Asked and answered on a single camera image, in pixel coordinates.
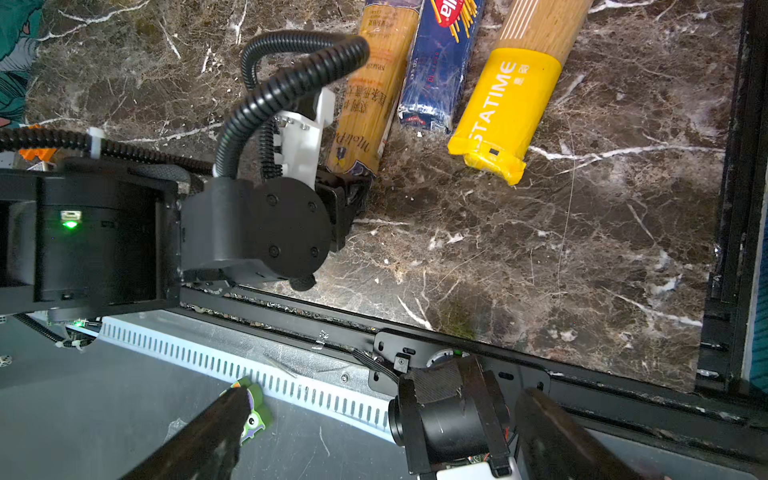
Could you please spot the blue Barilla spaghetti box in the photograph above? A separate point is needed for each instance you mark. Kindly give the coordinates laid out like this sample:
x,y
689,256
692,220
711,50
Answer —
x,y
438,64

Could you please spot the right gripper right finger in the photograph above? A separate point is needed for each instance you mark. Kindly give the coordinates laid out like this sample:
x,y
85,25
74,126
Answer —
x,y
555,446

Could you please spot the blue yellow crest spaghetti bag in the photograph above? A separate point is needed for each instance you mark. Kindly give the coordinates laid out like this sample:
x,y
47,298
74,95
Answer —
x,y
369,103

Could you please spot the orange toy brick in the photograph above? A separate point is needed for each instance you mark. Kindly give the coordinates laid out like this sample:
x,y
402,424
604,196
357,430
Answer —
x,y
44,155

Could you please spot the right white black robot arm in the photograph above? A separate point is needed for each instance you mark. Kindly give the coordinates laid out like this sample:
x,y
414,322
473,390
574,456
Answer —
x,y
450,418

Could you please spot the yellow Pastatime spaghetti bag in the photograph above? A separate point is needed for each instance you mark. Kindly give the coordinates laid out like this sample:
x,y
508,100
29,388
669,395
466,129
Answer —
x,y
516,85

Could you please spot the white perforated vent strip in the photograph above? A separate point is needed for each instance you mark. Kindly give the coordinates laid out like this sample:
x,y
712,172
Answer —
x,y
359,410

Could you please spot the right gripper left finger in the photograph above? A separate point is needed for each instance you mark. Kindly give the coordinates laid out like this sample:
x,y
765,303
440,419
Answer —
x,y
206,448

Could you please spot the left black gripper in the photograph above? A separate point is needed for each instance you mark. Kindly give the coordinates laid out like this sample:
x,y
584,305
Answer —
x,y
344,197

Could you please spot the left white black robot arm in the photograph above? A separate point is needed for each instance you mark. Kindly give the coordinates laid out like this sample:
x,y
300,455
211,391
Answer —
x,y
115,228

